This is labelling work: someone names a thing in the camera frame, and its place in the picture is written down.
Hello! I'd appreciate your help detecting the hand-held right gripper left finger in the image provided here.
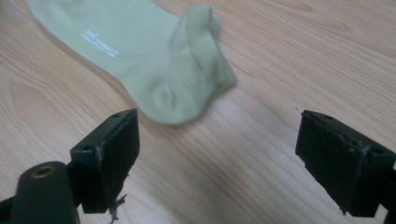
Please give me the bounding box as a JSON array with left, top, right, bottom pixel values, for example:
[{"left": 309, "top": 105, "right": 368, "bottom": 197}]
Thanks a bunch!
[{"left": 69, "top": 107, "right": 141, "bottom": 216}]

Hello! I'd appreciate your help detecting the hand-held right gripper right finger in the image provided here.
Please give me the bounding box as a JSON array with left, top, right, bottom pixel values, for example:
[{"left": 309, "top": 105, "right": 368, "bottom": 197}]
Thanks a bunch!
[{"left": 294, "top": 109, "right": 396, "bottom": 218}]

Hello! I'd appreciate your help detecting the pale green sock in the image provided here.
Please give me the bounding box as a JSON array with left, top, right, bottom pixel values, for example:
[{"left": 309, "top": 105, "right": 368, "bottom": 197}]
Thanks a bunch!
[{"left": 26, "top": 0, "right": 238, "bottom": 126}]

